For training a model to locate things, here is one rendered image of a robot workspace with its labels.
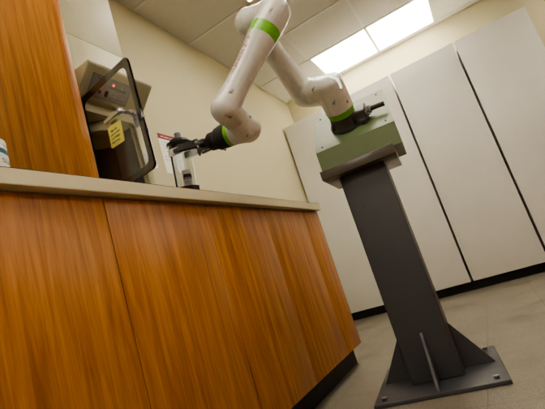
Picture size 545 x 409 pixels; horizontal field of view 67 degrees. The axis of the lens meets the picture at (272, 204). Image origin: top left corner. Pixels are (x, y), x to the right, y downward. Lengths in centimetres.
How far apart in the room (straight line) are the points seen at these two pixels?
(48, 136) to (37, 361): 90
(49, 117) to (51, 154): 13
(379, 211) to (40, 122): 134
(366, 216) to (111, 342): 112
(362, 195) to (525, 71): 278
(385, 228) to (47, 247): 124
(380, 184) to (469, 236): 240
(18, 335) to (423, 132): 378
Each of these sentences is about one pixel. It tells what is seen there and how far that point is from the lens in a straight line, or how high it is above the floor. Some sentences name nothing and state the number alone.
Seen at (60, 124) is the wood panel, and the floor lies 128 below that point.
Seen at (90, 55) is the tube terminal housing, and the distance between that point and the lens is 193.
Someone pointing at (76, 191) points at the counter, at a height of 90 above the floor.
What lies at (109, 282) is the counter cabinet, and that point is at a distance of 112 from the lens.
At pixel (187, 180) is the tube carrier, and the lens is 174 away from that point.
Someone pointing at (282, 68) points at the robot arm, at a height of 142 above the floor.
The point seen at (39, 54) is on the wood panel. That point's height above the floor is 158.
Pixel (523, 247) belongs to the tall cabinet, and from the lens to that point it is 411.
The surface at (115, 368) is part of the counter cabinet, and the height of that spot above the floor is 47.
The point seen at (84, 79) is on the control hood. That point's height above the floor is 145.
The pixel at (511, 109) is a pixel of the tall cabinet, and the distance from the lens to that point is 422.
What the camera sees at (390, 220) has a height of 65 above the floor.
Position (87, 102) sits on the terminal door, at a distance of 166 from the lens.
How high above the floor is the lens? 52
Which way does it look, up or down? 11 degrees up
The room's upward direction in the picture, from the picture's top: 18 degrees counter-clockwise
